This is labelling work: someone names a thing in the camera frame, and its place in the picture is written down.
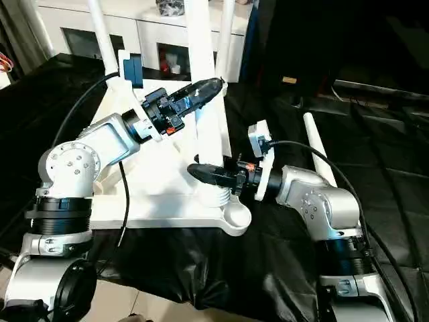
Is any white plastic table leg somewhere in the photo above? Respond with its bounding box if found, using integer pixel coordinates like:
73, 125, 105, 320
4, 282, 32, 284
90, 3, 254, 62
185, 0, 235, 209
86, 0, 119, 78
214, 0, 239, 85
302, 112, 339, 189

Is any white plastic table top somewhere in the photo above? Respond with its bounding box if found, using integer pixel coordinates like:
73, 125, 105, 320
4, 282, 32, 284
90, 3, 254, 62
89, 68, 253, 238

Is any white sideboard cabinet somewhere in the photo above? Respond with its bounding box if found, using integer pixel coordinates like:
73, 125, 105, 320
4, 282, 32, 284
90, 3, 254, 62
36, 0, 252, 83

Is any dark glittery ornament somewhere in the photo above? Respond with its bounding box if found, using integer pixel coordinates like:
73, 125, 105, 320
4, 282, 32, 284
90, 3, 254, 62
155, 0, 188, 18

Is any grey curtain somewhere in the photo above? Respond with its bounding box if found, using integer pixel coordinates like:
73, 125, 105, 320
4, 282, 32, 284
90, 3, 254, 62
0, 0, 55, 81

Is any red and white bundle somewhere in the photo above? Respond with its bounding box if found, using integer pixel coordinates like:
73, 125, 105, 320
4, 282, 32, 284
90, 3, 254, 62
0, 52, 15, 74

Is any black flat board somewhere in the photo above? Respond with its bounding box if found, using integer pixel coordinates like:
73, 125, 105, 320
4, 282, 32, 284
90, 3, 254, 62
334, 79, 429, 101

